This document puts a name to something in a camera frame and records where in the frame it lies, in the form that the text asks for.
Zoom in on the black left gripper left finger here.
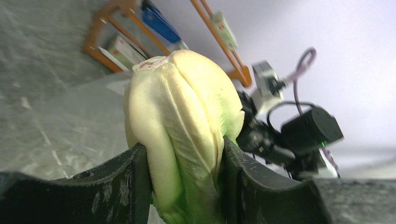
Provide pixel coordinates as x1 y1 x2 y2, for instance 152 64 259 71
0 144 151 224

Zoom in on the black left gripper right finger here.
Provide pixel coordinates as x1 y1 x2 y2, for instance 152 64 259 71
222 137 396 224

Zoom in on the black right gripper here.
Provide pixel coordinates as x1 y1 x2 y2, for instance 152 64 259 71
236 91 296 167

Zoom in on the green napa cabbage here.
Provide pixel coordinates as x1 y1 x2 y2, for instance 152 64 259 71
123 49 245 224

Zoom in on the clear zip bag orange zipper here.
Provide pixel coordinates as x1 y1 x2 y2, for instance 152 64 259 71
0 72 131 180

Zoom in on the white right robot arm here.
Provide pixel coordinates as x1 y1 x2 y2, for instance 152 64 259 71
236 91 344 181

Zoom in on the orange wooden rack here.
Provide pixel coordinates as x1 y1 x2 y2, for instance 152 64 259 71
67 0 253 87

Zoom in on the white box on rack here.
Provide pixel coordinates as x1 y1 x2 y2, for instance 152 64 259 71
211 11 238 51

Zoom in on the white red eraser box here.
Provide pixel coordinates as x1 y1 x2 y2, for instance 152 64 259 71
98 35 147 71

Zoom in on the blue stapler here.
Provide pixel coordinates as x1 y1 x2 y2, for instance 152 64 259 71
141 0 189 49

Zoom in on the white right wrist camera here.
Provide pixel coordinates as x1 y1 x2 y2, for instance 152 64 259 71
251 60 283 116

